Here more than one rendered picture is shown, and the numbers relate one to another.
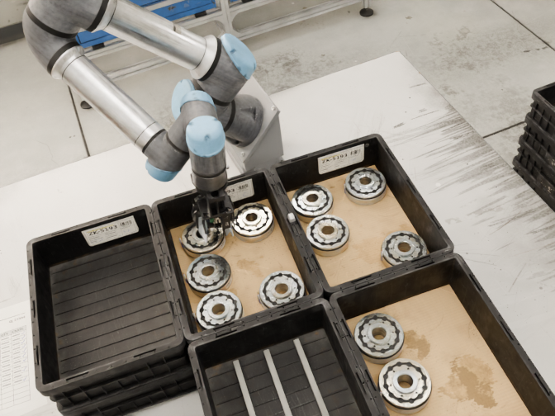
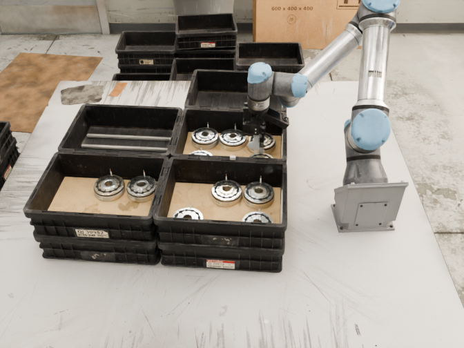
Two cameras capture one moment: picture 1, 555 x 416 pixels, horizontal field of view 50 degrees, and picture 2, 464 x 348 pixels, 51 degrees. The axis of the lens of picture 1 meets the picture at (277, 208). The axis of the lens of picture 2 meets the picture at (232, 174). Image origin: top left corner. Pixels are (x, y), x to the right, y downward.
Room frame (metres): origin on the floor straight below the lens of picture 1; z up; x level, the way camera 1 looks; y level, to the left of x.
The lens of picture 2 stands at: (1.22, -1.25, 1.98)
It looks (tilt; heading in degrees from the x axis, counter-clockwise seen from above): 41 degrees down; 107
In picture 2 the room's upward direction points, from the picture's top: straight up
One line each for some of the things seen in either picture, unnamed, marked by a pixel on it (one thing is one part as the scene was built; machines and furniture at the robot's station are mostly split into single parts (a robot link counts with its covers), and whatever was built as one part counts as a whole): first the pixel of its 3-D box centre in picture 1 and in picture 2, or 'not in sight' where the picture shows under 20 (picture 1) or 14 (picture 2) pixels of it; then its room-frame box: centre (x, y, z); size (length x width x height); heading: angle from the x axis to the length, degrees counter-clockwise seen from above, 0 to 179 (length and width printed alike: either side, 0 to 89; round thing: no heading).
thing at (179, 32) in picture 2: not in sight; (206, 54); (0.17, 1.66, 0.37); 0.42 x 0.34 x 0.46; 16
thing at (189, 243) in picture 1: (202, 234); (262, 140); (0.91, 0.19, 0.86); 0.10 x 0.10 x 0.01
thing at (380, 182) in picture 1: (365, 182); (257, 223); (1.00, -0.23, 0.86); 0.10 x 0.10 x 0.01
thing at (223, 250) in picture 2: not in sight; (224, 225); (0.87, -0.18, 0.76); 0.40 x 0.30 x 0.12; 12
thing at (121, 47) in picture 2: not in sight; (150, 63); (-0.21, 1.55, 0.31); 0.40 x 0.30 x 0.34; 16
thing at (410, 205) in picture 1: (355, 221); (224, 203); (0.87, -0.18, 0.87); 0.40 x 0.30 x 0.11; 12
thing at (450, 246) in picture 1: (355, 207); (224, 191); (0.87, -0.18, 0.92); 0.40 x 0.30 x 0.02; 12
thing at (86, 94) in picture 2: not in sight; (81, 93); (-0.07, 0.51, 0.71); 0.22 x 0.19 x 0.01; 16
